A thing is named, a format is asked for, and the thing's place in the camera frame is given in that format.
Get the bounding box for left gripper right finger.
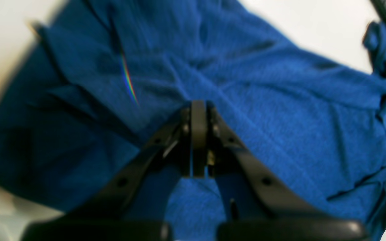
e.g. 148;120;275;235
199;100;369;241

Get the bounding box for dark blue t-shirt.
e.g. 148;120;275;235
0;0;386;241

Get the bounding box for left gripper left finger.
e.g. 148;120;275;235
21;100;200;241

